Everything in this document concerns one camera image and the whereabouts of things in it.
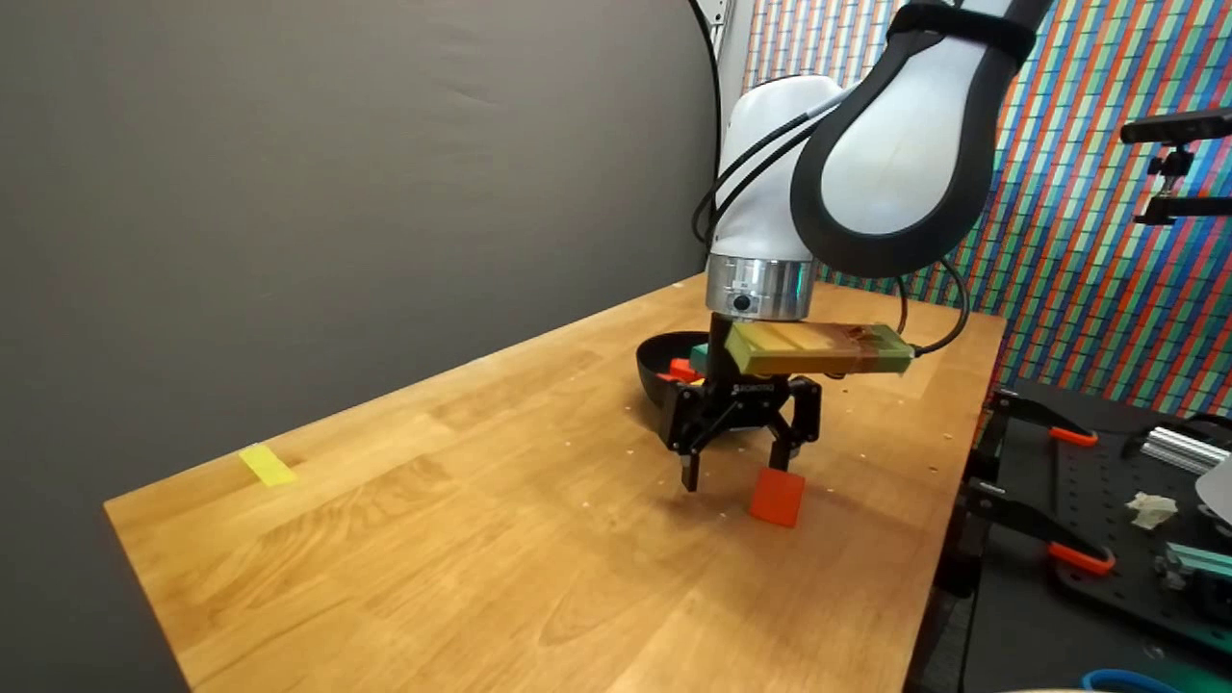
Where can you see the yellow tape strip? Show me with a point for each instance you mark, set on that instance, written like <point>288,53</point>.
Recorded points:
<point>265,466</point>

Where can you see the black bowl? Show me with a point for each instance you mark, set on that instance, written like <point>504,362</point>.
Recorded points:
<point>714,401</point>

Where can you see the yellow wrist camera box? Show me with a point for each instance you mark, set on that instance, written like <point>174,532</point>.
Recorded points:
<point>816,348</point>

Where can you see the black clamp front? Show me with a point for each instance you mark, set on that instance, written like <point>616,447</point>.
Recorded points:
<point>1061,543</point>

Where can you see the blue ring object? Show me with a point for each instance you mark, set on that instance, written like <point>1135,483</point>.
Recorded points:
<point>1126,684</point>

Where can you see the white plastic part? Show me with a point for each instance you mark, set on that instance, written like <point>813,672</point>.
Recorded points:
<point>1149,510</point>

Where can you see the black clamp with orange handle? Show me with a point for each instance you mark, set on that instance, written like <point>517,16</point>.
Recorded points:
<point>1055,424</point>

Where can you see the orange hexagonal block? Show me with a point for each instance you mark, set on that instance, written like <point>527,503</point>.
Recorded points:
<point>682,371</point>

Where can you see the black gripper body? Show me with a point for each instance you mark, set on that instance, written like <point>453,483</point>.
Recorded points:
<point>789,398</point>

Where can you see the orange wedge block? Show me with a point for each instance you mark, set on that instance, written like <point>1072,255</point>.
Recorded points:
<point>776,498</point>

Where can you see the black camera stand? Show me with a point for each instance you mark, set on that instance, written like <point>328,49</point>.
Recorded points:
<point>1175,157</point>

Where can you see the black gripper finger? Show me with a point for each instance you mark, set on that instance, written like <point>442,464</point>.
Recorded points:
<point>691,447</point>
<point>789,441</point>

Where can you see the grey backdrop screen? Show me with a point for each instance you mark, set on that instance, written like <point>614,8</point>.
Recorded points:
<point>229,216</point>

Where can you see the black perforated side table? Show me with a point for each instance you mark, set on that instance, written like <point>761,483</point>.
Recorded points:
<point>1055,571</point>

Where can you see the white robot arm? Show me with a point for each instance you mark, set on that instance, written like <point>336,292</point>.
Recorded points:
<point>871,180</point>

